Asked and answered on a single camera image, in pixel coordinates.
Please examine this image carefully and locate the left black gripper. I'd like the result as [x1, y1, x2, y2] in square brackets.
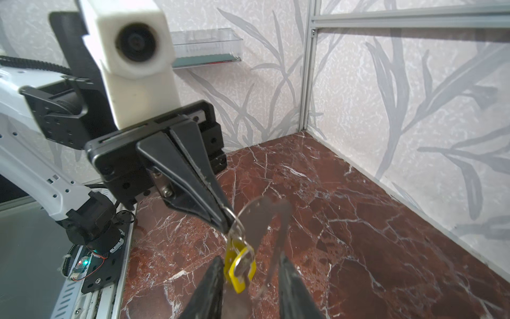
[84, 100, 235, 234]

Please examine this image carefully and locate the green circuit board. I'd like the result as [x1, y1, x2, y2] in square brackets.
[69, 256, 90, 281]

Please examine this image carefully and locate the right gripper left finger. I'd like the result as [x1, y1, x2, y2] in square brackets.
[179, 256, 225, 319]

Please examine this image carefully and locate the clear plastic wall tray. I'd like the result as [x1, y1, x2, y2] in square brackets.
[171, 28, 244, 69]

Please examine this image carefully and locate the aluminium mounting rail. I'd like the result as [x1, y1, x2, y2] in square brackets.
[50, 198, 135, 318]

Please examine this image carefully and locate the small wire key ring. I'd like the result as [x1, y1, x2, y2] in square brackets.
[222, 205, 248, 244]

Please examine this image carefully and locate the steel key organizer plate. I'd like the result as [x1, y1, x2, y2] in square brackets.
[231, 197, 292, 296]

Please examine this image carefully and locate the yellow capped key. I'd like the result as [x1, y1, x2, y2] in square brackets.
[224, 236, 257, 294]

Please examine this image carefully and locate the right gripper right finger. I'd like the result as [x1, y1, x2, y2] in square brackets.
[278, 254, 324, 319]

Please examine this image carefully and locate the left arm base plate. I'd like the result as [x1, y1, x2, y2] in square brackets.
[81, 210, 135, 294]

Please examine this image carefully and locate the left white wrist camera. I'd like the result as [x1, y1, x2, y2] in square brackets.
[78, 1, 181, 130]

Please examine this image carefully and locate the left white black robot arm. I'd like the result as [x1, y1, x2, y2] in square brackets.
[1, 1, 234, 257]

